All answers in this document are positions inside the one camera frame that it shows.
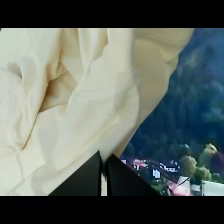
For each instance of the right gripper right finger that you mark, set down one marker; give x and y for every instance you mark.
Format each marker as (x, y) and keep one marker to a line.
(125, 181)

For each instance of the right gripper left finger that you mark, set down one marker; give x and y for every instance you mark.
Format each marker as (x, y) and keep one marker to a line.
(85, 181)

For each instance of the cream garment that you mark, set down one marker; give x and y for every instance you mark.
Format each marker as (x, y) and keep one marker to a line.
(73, 100)

